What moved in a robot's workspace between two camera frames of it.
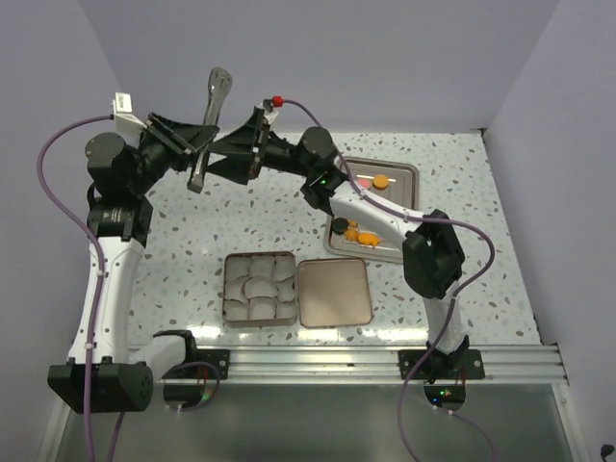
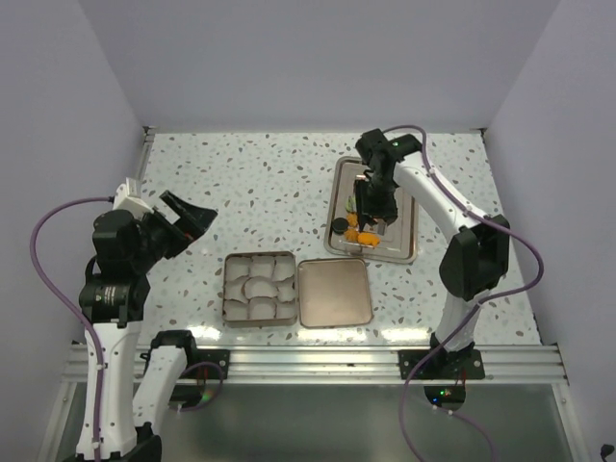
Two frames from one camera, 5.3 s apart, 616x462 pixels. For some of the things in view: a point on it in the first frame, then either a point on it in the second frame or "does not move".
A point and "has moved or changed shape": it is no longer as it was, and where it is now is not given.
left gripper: [180, 140] to [192, 222]
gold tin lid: [333, 293] does not move
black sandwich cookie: [340, 224] does not move
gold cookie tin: [260, 289] does not move
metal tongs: [219, 84] has moved or changed shape
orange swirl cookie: [350, 235] does not move
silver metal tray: [395, 180] does not move
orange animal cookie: [369, 238] does not move
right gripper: [242, 166] to [385, 212]
